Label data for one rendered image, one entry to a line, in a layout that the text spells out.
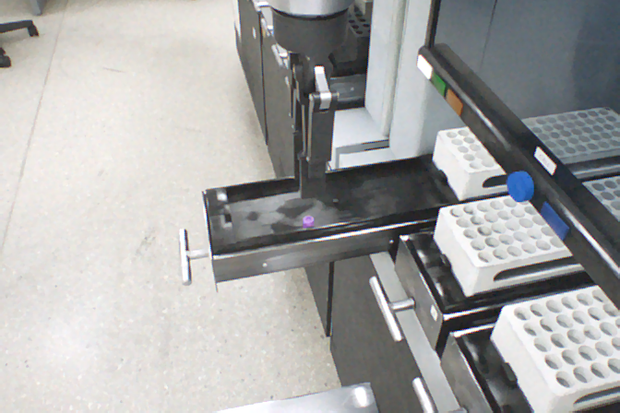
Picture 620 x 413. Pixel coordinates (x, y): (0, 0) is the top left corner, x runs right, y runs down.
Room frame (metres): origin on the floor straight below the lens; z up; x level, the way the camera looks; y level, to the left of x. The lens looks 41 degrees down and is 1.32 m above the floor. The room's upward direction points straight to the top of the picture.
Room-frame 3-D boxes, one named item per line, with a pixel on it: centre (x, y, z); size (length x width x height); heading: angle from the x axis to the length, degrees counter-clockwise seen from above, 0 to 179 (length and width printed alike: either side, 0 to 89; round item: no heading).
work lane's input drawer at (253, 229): (0.58, -0.18, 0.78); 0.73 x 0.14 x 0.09; 104
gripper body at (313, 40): (0.50, 0.00, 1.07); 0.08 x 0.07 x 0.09; 14
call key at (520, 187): (0.38, -0.21, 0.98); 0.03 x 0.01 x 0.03; 14
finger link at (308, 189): (0.48, -0.01, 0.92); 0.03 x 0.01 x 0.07; 104
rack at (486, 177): (0.62, -0.35, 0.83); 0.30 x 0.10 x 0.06; 104
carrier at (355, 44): (0.98, -0.09, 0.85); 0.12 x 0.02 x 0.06; 14
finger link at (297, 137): (0.51, 0.00, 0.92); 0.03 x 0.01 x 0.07; 104
